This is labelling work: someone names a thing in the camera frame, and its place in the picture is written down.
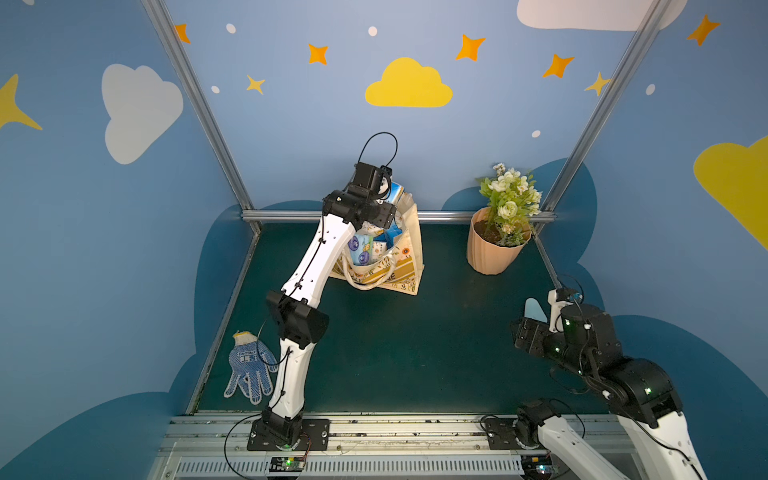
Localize cream floral canvas bag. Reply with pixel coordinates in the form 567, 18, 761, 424
330, 193, 424, 296

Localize floral tissue pack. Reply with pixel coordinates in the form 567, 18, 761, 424
382, 220, 403, 249
384, 182, 404, 205

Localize floral tissue pack bottom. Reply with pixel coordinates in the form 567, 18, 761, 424
382, 220, 403, 249

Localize blue cat tissue pack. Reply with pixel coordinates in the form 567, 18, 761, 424
348, 233, 374, 266

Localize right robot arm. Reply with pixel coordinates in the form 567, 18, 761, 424
514, 303, 706, 479

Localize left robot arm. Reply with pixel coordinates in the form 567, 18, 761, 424
257, 162, 396, 449

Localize light blue garden trowel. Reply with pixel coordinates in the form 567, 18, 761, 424
524, 298, 549, 324

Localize pink ribbed flower pot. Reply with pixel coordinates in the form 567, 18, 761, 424
466, 207, 532, 275

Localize right green circuit board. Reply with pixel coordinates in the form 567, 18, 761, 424
520, 456, 556, 480

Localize green circuit board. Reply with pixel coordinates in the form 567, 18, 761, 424
269, 457, 306, 473
520, 456, 556, 480

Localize white flower plant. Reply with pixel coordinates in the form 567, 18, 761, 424
479, 163, 542, 247

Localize blue dotted work glove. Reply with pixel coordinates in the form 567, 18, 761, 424
224, 331, 278, 405

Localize left green circuit board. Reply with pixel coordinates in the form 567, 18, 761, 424
269, 457, 306, 473

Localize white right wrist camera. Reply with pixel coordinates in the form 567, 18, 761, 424
547, 287, 581, 333

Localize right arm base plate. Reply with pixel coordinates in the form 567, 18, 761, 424
479, 415, 540, 450

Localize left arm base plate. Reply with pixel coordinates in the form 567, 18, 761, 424
246, 419, 330, 451

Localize aluminium left frame post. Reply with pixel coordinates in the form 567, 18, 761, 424
141, 0, 253, 214

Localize aluminium frame post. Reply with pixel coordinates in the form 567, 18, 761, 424
540, 0, 672, 221
141, 0, 253, 214

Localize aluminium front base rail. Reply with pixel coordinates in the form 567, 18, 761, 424
148, 412, 581, 479

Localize aluminium right frame post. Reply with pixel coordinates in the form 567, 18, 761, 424
540, 0, 672, 221

